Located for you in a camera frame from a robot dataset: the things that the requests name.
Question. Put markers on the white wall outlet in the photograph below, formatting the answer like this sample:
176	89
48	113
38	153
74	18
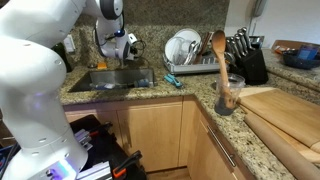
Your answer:
69	43

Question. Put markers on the black knife block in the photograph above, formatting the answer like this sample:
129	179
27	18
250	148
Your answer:
255	68

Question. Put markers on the wooden drawer cabinet front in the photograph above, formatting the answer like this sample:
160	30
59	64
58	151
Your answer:
206	153

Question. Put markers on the orange sponge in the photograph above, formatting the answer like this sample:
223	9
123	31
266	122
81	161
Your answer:
102	65

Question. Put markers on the brown tray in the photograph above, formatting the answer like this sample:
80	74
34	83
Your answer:
283	45

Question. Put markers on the steel undermount sink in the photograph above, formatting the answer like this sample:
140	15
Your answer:
113	78

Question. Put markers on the metal spoon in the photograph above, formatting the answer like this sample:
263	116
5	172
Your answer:
192	50

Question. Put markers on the thin wooden cutting board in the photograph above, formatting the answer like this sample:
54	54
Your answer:
300	150

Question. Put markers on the black clamp with orange grip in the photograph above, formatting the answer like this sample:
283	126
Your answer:
100	128
126	163

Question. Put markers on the large wooden spoon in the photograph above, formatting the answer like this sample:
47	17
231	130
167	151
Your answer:
221	63

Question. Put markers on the blue packet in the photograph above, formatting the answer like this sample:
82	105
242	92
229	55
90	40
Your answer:
306	52

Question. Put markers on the beige wooden rolling pin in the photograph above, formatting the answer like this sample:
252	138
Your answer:
283	150

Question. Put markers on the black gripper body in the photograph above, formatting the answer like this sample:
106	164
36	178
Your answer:
132	50

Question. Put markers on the blue black dish brush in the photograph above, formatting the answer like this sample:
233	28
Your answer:
143	83

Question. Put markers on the grey dish rack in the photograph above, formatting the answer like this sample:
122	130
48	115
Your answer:
193	68

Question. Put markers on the black robot cart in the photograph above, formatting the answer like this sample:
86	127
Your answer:
106	146

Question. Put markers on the dark wooden utensil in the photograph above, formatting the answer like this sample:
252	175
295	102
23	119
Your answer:
205	45

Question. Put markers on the dark blue bowl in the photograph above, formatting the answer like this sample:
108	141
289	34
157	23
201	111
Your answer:
300	63

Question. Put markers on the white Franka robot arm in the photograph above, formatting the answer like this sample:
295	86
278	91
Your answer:
30	83

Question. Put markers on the aluminium profile bar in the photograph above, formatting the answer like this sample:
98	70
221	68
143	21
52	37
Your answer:
83	138
95	171

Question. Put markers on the clear plastic cup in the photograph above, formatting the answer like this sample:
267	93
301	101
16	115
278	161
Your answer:
233	88

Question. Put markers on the dark green bottle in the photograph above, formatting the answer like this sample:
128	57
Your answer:
62	56

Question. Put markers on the wooden corner filler panel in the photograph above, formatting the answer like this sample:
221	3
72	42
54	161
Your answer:
188	133

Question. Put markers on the chrome sink tap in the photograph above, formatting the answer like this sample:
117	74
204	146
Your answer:
122	63

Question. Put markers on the white plate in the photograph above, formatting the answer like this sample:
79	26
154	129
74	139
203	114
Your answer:
171	48
190	35

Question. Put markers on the large light wooden cutting board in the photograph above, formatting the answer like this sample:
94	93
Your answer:
283	110

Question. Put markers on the white blue item in sink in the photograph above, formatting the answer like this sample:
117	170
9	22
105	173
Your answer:
101	86

